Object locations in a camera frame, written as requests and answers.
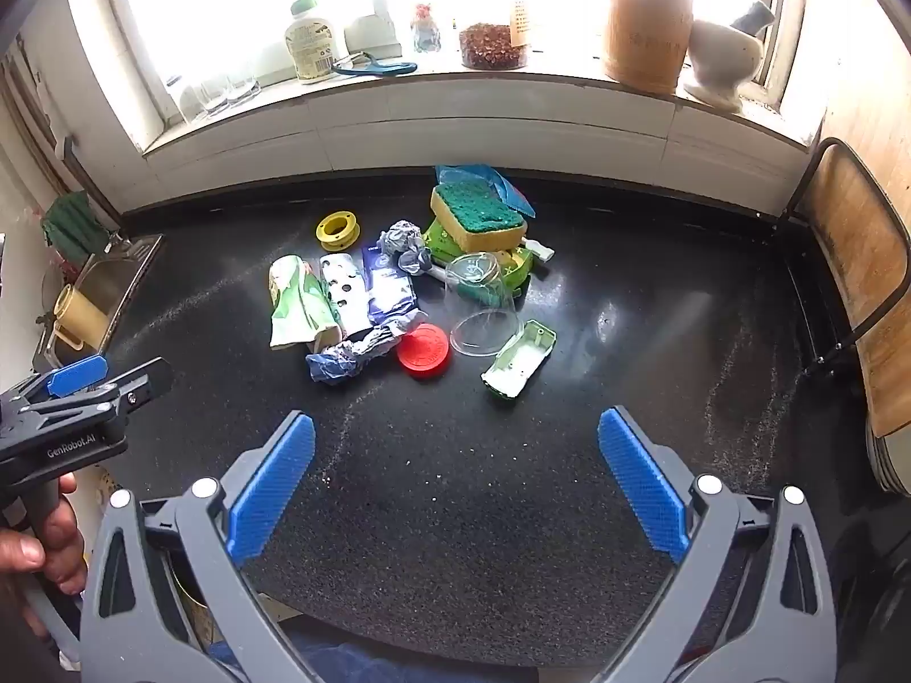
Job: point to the white bottle with green cap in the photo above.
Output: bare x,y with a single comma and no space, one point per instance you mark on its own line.
313,35

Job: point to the yellow and green sponge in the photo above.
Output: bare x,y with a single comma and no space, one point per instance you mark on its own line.
473,210

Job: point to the wooden utensil holder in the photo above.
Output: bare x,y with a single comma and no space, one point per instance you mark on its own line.
648,28

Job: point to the yellow cup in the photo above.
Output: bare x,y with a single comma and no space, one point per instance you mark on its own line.
82,316

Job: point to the dark blue packet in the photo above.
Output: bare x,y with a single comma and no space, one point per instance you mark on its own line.
388,292

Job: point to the white mortar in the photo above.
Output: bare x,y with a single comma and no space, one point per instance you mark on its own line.
722,57

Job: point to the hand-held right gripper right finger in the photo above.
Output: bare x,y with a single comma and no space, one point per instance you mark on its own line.
640,484

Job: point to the green and white packet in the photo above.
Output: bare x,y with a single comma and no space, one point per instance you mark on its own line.
299,299

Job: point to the small glass jar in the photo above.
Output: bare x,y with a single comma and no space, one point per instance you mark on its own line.
425,32

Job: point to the steel sink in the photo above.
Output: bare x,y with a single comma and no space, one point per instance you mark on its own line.
114,274

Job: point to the green wipes packet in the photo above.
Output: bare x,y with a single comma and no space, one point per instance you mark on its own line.
441,242

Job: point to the clear plastic cup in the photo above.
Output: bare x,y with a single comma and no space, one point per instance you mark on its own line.
484,299

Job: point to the wooden chair with metal frame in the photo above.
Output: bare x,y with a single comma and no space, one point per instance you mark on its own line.
865,249

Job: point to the jar of red flakes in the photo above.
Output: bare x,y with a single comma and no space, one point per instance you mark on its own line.
492,46

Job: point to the person's left hand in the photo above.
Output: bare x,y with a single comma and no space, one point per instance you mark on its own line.
60,548

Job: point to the blue tube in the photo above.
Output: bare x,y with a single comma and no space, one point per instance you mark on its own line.
334,363

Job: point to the drinking glass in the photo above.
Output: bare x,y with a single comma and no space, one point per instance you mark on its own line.
213,96
242,89
181,99

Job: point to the blue plastic bag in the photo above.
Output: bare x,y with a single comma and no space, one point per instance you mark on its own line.
512,188

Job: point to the green cloth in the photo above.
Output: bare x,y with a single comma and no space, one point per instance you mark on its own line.
71,224

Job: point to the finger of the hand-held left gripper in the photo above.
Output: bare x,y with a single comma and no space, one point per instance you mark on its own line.
146,381
78,373

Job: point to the green and white plastic tray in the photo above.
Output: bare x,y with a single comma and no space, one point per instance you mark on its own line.
516,363

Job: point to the crumpled paper ball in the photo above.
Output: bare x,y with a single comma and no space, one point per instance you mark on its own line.
400,238

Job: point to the yellow tape spool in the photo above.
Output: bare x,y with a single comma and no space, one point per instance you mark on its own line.
324,231

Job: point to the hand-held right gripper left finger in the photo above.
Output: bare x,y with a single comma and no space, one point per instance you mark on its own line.
274,491

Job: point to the red plastic lid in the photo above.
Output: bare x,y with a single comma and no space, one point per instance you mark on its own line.
425,350

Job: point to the white blister pack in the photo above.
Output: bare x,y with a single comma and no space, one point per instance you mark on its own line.
356,313

